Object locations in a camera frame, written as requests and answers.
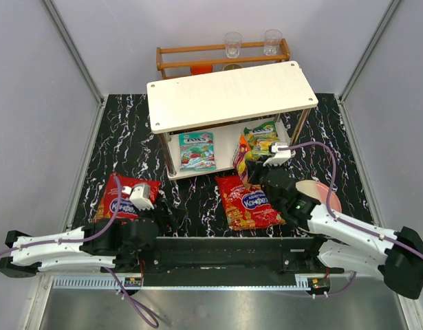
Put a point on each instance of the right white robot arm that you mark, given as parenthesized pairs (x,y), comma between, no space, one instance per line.
(395,257)

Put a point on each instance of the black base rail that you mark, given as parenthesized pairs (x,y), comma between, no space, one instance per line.
(215,262)

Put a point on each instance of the olive round lid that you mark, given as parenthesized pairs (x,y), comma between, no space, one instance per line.
(232,66)

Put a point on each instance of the black marble mat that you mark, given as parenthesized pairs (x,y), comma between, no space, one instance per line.
(125,145)

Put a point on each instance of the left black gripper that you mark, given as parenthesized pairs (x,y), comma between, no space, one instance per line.
(161,209)

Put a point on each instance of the red konfety candy bag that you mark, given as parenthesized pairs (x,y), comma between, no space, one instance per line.
(108,202)
(246,209)

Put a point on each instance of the teal Fox's mint candy bag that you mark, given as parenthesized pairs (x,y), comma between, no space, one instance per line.
(197,151)

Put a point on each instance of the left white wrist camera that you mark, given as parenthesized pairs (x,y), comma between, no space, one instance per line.
(139,196)

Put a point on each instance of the white two-tier shelf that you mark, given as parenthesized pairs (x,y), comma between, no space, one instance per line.
(225,103)

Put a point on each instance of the brown wooden rack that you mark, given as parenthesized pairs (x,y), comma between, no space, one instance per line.
(176,62)

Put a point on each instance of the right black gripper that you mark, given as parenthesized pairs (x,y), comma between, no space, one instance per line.
(258,168)

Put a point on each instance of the left clear drinking glass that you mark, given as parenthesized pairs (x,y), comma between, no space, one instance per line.
(232,42)

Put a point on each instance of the orange round object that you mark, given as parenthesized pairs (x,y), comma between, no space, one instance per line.
(201,69)

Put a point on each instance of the orange Fox's candy bag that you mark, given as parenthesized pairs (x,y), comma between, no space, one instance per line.
(242,152)

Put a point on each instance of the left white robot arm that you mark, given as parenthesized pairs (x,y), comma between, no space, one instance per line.
(56,247)

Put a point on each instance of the cream floral plate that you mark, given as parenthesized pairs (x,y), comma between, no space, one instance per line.
(319,191)

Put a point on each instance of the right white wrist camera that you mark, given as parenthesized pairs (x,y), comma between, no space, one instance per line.
(280,154)

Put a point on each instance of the right red Konfety candy bag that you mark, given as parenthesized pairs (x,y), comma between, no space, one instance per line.
(246,209)

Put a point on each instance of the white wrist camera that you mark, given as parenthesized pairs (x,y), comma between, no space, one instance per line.
(280,154)
(139,196)

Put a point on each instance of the green yellow Fox's candy bag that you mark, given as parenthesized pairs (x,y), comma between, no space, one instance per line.
(261,138)

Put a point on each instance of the left red Konfety candy bag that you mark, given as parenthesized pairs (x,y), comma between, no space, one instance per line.
(108,202)

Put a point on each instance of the right clear drinking glass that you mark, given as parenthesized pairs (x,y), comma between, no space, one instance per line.
(272,39)

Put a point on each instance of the clear drinking glass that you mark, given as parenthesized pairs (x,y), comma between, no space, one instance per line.
(272,39)
(232,42)

